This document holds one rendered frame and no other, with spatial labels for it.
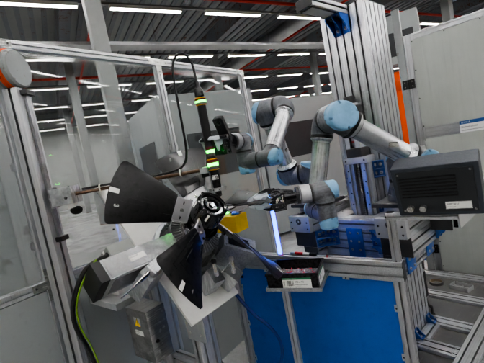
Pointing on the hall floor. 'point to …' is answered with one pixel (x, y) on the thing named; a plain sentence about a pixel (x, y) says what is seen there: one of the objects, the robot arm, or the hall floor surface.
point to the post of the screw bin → (292, 327)
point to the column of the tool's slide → (46, 225)
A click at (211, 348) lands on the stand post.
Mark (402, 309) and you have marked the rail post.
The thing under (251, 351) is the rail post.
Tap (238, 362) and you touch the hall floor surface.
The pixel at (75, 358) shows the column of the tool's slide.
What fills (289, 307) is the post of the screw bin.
